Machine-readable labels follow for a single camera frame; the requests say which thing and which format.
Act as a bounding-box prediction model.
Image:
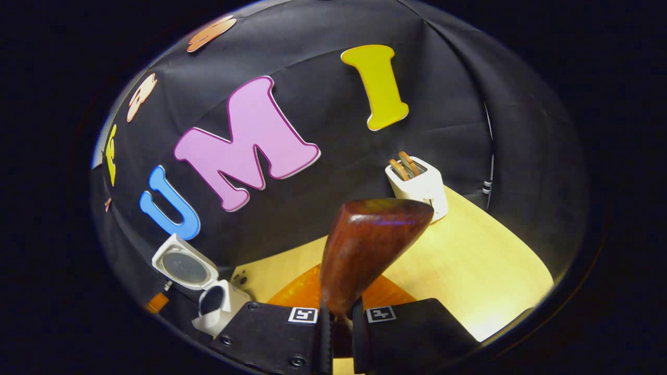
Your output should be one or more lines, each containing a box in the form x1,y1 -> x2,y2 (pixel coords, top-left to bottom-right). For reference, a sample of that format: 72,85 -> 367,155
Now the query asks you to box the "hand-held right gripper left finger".
208,265 -> 334,375

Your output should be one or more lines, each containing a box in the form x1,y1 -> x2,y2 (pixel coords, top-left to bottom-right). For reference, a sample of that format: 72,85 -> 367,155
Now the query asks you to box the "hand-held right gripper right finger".
352,275 -> 481,375

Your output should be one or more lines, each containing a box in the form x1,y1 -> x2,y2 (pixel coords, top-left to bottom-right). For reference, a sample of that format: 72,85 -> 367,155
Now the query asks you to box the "white rice cooker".
151,233 -> 252,337

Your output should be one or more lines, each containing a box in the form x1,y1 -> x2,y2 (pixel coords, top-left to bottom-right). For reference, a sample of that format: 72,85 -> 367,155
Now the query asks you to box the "brown wooden spoon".
319,198 -> 435,360

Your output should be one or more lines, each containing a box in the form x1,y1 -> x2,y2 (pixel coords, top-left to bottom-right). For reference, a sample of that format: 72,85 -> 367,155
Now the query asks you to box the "white toaster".
385,156 -> 449,224

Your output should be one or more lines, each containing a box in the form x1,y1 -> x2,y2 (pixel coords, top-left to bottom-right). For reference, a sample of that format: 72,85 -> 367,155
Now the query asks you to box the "black backdrop cloth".
91,0 -> 589,334

